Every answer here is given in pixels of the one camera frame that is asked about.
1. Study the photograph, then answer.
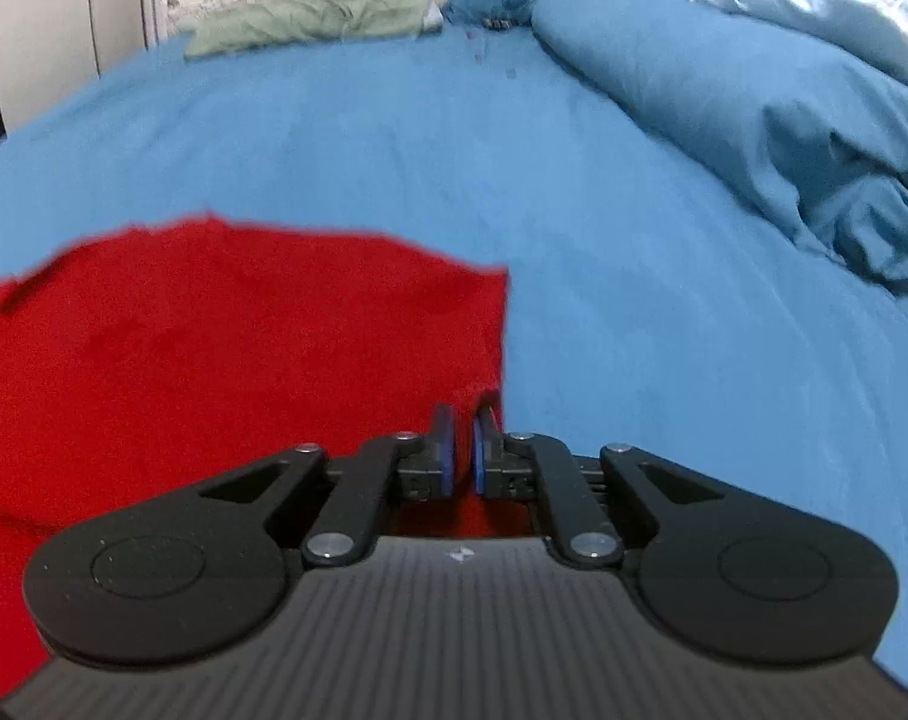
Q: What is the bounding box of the blue rolled duvet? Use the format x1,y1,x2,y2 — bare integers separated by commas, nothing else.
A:
532,0,908,293

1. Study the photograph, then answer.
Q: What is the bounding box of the green pillow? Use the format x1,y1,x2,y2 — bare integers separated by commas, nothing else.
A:
184,0,443,62

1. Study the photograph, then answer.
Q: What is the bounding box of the blue bed sheet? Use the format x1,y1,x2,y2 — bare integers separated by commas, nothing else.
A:
0,29,908,683

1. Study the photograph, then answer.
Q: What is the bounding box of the red knit sweater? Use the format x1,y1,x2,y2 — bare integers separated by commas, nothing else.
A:
0,218,508,697

